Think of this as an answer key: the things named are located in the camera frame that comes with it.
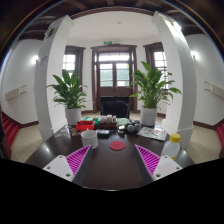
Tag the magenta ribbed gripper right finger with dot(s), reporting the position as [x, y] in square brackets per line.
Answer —
[153, 166]

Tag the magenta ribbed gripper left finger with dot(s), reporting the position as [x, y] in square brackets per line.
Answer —
[73, 166]

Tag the clear bottle yellow cap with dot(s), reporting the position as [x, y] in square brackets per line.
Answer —
[172, 147]

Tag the white ceramic mug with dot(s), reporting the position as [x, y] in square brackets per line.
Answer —
[89, 137]

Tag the printed paper sheet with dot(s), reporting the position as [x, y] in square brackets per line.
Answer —
[153, 133]

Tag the red plastic box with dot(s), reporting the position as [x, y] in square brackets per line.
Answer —
[85, 125]

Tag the red round coaster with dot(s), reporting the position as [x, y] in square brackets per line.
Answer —
[117, 145]

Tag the black small device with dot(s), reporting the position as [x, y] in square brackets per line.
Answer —
[103, 133]

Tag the tray of small jars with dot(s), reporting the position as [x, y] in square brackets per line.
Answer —
[107, 122]

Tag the green notebook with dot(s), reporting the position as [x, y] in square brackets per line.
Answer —
[122, 121]

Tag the right white pillar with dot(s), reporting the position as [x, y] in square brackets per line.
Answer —
[180, 114]

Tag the white pillar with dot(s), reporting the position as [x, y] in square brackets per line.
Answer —
[51, 116]
[180, 114]

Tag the black office chair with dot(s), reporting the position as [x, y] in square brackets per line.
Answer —
[118, 106]

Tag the left potted green plant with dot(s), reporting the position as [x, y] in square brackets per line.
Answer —
[68, 91]

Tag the potted green plant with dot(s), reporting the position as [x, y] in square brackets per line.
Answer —
[68, 91]
[151, 89]

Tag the right potted green plant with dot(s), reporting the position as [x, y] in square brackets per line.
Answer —
[151, 89]

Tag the left white pillar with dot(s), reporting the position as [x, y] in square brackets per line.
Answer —
[51, 116]

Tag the dark wooden double door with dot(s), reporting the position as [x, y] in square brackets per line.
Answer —
[112, 68]

